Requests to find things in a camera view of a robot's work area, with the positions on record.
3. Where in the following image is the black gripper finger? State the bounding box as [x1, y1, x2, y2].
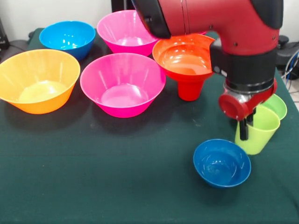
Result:
[247, 108, 257, 128]
[238, 118, 249, 141]

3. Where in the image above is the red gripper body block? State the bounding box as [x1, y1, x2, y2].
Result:
[218, 78, 278, 121]

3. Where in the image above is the lime green plastic cup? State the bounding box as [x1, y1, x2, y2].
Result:
[235, 105, 281, 156]

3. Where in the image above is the small dark blue bowl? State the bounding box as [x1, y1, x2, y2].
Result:
[192, 139, 252, 189]

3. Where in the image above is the red plastic cup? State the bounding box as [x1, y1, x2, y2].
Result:
[178, 80, 204, 102]

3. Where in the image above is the red-orange wide bowl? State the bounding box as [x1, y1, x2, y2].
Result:
[152, 33, 216, 83]

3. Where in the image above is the large pink bowl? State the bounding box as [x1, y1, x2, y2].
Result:
[96, 9, 159, 57]
[79, 52, 167, 119]

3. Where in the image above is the small green bowl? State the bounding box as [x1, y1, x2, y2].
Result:
[263, 93, 288, 121]

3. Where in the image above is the dark green table cloth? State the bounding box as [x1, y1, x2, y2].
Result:
[0, 28, 299, 224]

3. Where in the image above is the light blue bowl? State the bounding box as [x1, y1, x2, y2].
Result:
[39, 21, 96, 62]

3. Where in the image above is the large orange bowl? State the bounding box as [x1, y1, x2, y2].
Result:
[0, 49, 81, 115]

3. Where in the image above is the black device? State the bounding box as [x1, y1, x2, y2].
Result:
[0, 17, 10, 50]

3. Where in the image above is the cable bundle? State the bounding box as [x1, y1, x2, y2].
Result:
[280, 50, 299, 94]

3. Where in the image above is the black pedestal foot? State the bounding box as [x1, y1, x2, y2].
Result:
[275, 35, 299, 70]
[0, 31, 36, 62]

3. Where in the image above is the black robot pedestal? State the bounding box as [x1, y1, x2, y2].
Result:
[111, 0, 137, 13]

